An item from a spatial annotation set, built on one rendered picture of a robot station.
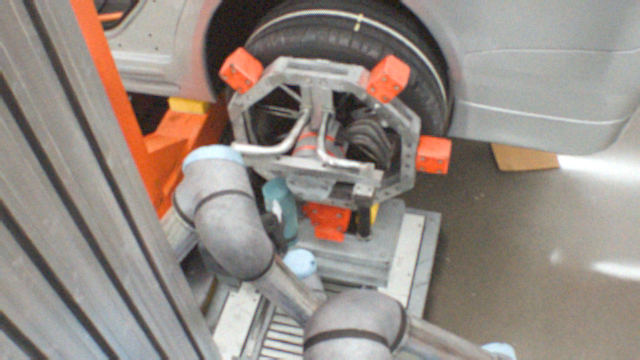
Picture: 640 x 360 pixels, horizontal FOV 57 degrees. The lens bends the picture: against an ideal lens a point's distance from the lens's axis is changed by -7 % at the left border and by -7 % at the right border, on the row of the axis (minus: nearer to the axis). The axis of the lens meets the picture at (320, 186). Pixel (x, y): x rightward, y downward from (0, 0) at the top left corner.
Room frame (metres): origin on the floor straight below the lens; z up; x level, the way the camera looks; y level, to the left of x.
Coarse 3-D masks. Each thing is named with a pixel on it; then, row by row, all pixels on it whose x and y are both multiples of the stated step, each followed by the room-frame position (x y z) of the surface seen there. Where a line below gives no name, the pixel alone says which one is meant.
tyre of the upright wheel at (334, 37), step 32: (288, 0) 1.57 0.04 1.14; (320, 0) 1.51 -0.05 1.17; (352, 0) 1.48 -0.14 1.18; (256, 32) 1.51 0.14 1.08; (288, 32) 1.38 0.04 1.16; (320, 32) 1.34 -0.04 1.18; (352, 32) 1.34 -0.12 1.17; (384, 32) 1.37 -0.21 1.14; (416, 32) 1.42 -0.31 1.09; (352, 64) 1.29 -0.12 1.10; (416, 64) 1.30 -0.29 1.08; (416, 96) 1.23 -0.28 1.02; (448, 96) 1.37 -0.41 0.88
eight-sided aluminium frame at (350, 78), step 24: (264, 72) 1.33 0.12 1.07; (288, 72) 1.26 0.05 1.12; (312, 72) 1.25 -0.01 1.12; (336, 72) 1.26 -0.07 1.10; (360, 72) 1.24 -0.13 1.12; (240, 96) 1.32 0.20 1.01; (360, 96) 1.20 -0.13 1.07; (240, 120) 1.32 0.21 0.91; (408, 120) 1.18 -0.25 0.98; (408, 144) 1.16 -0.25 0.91; (264, 168) 1.30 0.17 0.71; (408, 168) 1.16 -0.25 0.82; (336, 192) 1.28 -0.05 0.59; (384, 192) 1.18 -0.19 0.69
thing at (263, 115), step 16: (272, 96) 1.53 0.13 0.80; (288, 96) 1.60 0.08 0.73; (336, 96) 1.36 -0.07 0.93; (256, 112) 1.42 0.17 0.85; (272, 112) 1.40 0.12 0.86; (288, 112) 1.39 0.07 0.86; (352, 112) 1.32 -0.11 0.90; (368, 112) 1.30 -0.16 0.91; (256, 128) 1.40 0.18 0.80; (272, 128) 1.45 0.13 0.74; (288, 128) 1.48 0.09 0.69; (384, 128) 1.30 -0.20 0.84; (272, 144) 1.40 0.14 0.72; (400, 144) 1.33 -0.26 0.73; (352, 160) 1.38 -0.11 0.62; (368, 160) 1.36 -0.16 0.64; (400, 160) 1.25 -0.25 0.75; (384, 176) 1.26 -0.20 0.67
